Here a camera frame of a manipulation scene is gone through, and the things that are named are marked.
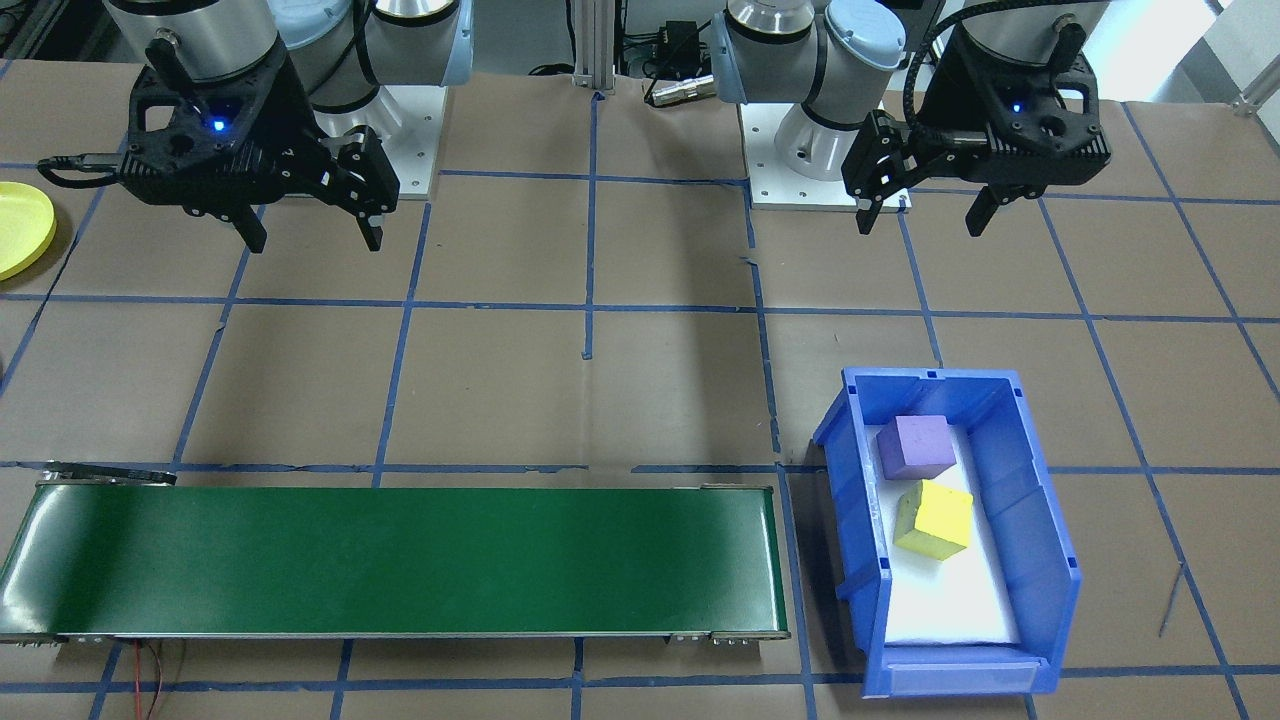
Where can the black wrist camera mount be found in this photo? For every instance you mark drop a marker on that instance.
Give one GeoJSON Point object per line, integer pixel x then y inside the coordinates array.
{"type": "Point", "coordinates": [1040, 165]}
{"type": "Point", "coordinates": [200, 180]}

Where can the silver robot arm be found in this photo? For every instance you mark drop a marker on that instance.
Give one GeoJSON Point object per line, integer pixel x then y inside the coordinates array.
{"type": "Point", "coordinates": [200, 40]}
{"type": "Point", "coordinates": [770, 50]}

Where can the purple foam block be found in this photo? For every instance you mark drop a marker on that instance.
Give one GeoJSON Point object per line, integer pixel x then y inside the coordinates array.
{"type": "Point", "coordinates": [915, 445]}

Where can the yellow plastic plate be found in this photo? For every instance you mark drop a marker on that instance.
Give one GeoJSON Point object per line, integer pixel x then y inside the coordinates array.
{"type": "Point", "coordinates": [20, 230]}

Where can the aluminium profile post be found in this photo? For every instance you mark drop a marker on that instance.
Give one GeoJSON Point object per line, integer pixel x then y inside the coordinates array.
{"type": "Point", "coordinates": [595, 50]}

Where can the white square base plate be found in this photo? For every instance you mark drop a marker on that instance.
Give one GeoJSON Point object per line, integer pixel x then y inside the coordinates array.
{"type": "Point", "coordinates": [415, 150]}
{"type": "Point", "coordinates": [780, 190]}

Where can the yellow foam block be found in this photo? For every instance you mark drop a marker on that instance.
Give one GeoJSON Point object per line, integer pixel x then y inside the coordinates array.
{"type": "Point", "coordinates": [935, 520]}

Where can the green conveyor belt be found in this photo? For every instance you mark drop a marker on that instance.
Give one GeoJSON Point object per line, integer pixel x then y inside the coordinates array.
{"type": "Point", "coordinates": [400, 560]}

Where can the silver cylindrical connector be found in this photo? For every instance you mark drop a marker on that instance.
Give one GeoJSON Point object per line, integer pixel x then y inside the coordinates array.
{"type": "Point", "coordinates": [680, 92]}

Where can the blue plastic storage bin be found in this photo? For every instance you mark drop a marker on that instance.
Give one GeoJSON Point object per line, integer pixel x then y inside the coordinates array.
{"type": "Point", "coordinates": [1030, 540]}

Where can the small black adapter box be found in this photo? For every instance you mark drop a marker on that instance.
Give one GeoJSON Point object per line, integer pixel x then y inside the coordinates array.
{"type": "Point", "coordinates": [682, 40]}

